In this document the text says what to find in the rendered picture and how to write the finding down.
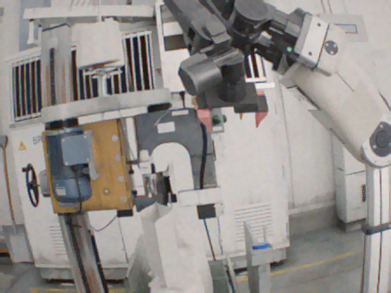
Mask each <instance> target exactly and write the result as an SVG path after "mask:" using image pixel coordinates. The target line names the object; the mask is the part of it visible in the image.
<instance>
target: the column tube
mask: <svg viewBox="0 0 391 293"><path fill-rule="evenodd" d="M71 33H72V32H71V28H70V27H69V26H67V25H65V26H59V27H58V28H55V29H50V30H48V31H43V32H42V34H41V37H42V38H41V41H42V42H41V45H42V46H41V50H42V51H41V54H42V55H41V58H42V59H41V63H42V64H41V67H42V70H41V72H42V75H41V77H42V96H43V99H42V101H43V108H46V107H48V106H51V83H53V82H51V75H50V74H51V72H50V68H51V67H50V61H51V60H50V53H47V39H49V38H54V37H58V51H55V52H54V54H55V55H54V59H55V60H54V64H55V65H54V68H55V72H54V73H55V74H54V75H55V87H56V89H55V93H56V98H55V99H56V105H60V104H66V103H70V102H73V99H72V98H73V94H72V60H71V58H72V54H71V52H72V50H71V47H72V46H71V41H72V40H71V37H72V36H71ZM66 220H67V215H66V213H65V214H64V213H60V214H58V221H59V226H60V228H61V232H62V236H63V241H64V244H65V250H66V254H67V257H68V260H69V264H70V267H71V269H72V276H73V278H74V281H75V285H76V288H77V290H78V293H87V292H88V291H87V292H86V288H85V284H84V282H83V279H82V275H81V272H80V270H79V269H80V267H79V262H78V260H77V257H76V253H75V248H74V247H73V243H72V235H71V233H70V232H71V231H70V229H69V225H67V224H65V221H66ZM72 224H77V225H80V226H82V227H83V228H78V227H75V226H73V228H74V232H75V235H76V237H77V239H76V240H77V242H75V244H76V243H78V247H79V252H80V254H78V253H77V255H80V256H81V260H82V262H83V265H84V270H85V273H86V278H84V279H85V280H86V279H87V281H88V283H89V287H90V291H91V292H92V293H106V292H105V290H104V285H103V282H102V280H101V276H100V272H99V268H98V264H96V262H97V260H96V257H95V254H94V248H93V244H92V240H91V235H90V233H89V232H88V229H89V230H90V229H92V228H91V223H90V218H89V213H88V212H80V214H76V215H74V216H73V217H72ZM88 293H89V292H88Z"/></svg>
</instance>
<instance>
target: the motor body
mask: <svg viewBox="0 0 391 293"><path fill-rule="evenodd" d="M81 130H84V127H83V126H79V127H74V128H68V129H63V130H58V131H53V132H48V133H47V134H46V135H47V136H49V137H47V138H46V143H47V148H48V154H49V164H50V169H51V174H52V175H54V179H52V184H53V188H54V193H55V196H56V199H57V200H58V202H61V203H74V202H75V203H78V202H79V192H78V187H77V182H76V178H75V174H74V172H73V170H72V166H68V167H66V166H64V165H62V164H61V162H60V158H59V152H58V140H59V139H61V138H65V137H72V136H76V135H81V134H83V132H82V131H81ZM84 166H87V163H84V164H80V165H78V167H79V171H77V172H78V181H79V190H80V195H81V199H82V201H83V202H84V201H88V200H90V199H91V196H92V195H93V192H92V188H91V182H90V175H89V174H84V173H81V172H80V168H81V167H84Z"/></svg>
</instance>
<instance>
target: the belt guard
mask: <svg viewBox="0 0 391 293"><path fill-rule="evenodd" d="M170 101H171V100H170V89H169V88H159V89H151V90H143V91H137V92H128V93H121V94H114V95H110V96H105V97H98V98H91V99H86V100H79V101H73V102H70V103H66V104H60V105H55V106H48V107H46V108H43V109H41V115H42V116H41V120H42V124H44V123H50V122H55V121H60V120H61V119H70V118H75V117H80V116H86V115H92V114H97V113H103V112H109V111H114V110H118V109H127V108H134V107H140V106H151V105H158V104H165V103H169V102H170Z"/></svg>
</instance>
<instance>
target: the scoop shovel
mask: <svg viewBox="0 0 391 293"><path fill-rule="evenodd" d="M5 138H6V139H7V141H8V136H7V135H6V136H5ZM7 141H6V143H5V147H4V148H3V146H2V144H0V145H1V147H2V149H3V163H4V171H5V178H6V185H7V192H8V199H9V206H10V214H11V219H12V225H7V226H6V225H1V227H2V229H3V234H4V238H5V241H6V244H7V247H8V250H9V252H10V257H11V260H12V261H13V262H23V261H25V262H34V261H33V258H32V255H31V247H30V244H29V242H28V235H27V232H26V229H25V225H24V223H23V224H19V225H17V224H16V223H15V220H14V215H13V212H12V206H11V198H10V186H9V178H8V171H7V164H6V158H5V148H6V145H7Z"/></svg>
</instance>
